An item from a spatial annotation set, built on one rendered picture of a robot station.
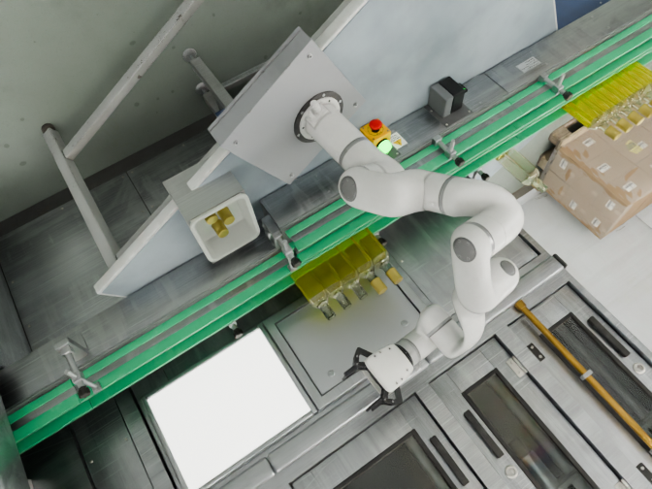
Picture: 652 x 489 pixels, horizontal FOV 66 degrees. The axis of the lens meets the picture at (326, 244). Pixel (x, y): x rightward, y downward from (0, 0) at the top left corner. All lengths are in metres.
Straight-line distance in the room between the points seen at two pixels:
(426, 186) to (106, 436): 1.22
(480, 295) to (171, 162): 1.45
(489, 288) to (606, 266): 4.57
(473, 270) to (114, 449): 1.21
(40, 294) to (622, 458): 1.91
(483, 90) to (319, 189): 0.67
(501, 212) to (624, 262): 4.65
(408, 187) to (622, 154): 4.40
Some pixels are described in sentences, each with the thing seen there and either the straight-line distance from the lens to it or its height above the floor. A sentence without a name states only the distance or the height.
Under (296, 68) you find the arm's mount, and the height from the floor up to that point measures 0.81.
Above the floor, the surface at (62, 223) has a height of 0.19.
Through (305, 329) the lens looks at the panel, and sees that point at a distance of 1.65.
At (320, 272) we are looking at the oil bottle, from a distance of 1.55.
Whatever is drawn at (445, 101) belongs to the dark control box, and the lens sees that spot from 1.69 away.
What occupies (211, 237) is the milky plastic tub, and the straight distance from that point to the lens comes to 1.55.
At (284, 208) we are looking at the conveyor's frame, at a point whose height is 0.83.
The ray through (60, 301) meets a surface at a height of 0.50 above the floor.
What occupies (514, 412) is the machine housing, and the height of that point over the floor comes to 1.64.
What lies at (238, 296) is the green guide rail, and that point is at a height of 0.94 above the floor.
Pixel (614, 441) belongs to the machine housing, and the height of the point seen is 1.86.
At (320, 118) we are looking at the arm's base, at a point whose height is 0.85.
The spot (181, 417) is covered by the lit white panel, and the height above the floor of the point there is 1.10.
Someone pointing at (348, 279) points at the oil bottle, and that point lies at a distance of 1.54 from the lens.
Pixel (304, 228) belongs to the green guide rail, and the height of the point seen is 0.91.
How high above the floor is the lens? 1.64
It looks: 26 degrees down
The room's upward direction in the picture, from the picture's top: 142 degrees clockwise
